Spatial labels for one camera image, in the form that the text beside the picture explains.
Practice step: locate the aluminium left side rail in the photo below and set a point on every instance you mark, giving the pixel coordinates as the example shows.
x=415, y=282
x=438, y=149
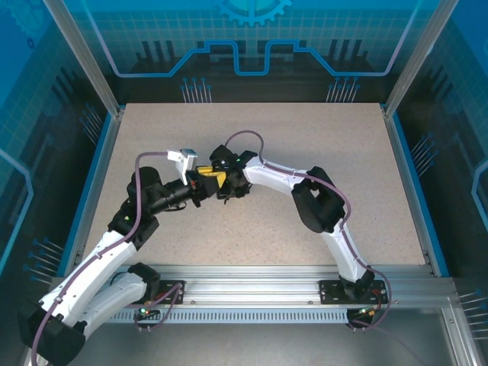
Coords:
x=100, y=179

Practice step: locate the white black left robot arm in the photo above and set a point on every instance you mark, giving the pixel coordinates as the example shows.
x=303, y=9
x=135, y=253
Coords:
x=95, y=267

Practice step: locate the aluminium right frame post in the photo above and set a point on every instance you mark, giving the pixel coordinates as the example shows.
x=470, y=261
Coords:
x=424, y=49

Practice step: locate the right green LED circuit board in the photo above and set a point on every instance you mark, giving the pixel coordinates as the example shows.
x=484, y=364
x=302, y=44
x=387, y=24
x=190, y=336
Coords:
x=368, y=312

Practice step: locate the left green LED circuit board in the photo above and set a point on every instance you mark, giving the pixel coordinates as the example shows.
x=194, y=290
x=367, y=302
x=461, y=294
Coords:
x=146, y=310

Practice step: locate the aluminium frame post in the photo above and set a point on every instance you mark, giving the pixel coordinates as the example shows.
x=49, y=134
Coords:
x=424, y=49
x=84, y=49

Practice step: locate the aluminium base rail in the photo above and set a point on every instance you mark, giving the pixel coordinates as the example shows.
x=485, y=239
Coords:
x=248, y=286

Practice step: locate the green led circuit board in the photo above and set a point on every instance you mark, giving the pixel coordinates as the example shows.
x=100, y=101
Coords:
x=368, y=312
x=146, y=310

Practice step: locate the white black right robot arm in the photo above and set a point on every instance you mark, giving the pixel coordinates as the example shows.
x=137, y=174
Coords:
x=316, y=198

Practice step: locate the aluminium left frame post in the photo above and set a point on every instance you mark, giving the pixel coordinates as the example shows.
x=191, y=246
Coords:
x=84, y=49

